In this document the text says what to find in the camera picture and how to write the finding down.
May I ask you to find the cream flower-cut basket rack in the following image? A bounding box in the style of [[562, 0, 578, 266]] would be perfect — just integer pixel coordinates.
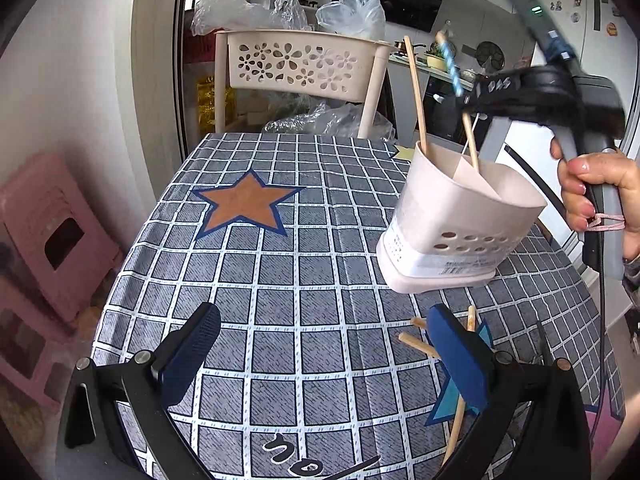
[[214, 29, 396, 140]]

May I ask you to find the pink plastic stool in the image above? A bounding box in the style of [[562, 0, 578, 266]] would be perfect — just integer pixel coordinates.
[[0, 280, 76, 411], [0, 152, 125, 326]]

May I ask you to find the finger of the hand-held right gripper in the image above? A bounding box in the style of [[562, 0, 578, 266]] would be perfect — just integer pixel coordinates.
[[462, 71, 529, 112]]

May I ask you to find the gold foil package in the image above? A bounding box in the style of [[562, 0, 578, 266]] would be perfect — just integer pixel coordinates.
[[196, 76, 236, 132]]

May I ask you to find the white refrigerator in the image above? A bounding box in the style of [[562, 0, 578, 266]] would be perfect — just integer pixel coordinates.
[[500, 0, 636, 161]]

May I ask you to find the black cable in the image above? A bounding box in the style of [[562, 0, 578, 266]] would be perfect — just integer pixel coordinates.
[[504, 144, 573, 223]]

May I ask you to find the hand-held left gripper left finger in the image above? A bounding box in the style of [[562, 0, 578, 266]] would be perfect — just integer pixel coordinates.
[[62, 302, 223, 480]]

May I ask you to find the blue striped wooden chopstick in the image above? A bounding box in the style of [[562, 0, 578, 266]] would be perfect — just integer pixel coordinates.
[[435, 31, 482, 173]]

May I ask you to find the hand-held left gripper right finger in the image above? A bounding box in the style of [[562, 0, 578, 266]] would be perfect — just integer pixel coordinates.
[[426, 304, 591, 480]]

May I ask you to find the person's right hand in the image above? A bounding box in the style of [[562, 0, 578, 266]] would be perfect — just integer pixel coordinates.
[[550, 137, 640, 234]]

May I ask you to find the black range hood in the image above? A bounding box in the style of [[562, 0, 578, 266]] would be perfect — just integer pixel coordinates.
[[332, 0, 446, 26]]

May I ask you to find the grey checked tablecloth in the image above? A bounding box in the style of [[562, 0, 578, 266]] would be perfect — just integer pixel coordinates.
[[92, 132, 626, 480]]

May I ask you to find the crumpled clear plastic bag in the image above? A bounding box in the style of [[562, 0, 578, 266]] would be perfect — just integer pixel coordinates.
[[262, 102, 396, 140]]

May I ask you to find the pale pink utensil holder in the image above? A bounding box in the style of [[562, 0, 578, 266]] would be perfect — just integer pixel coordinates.
[[376, 141, 549, 295]]

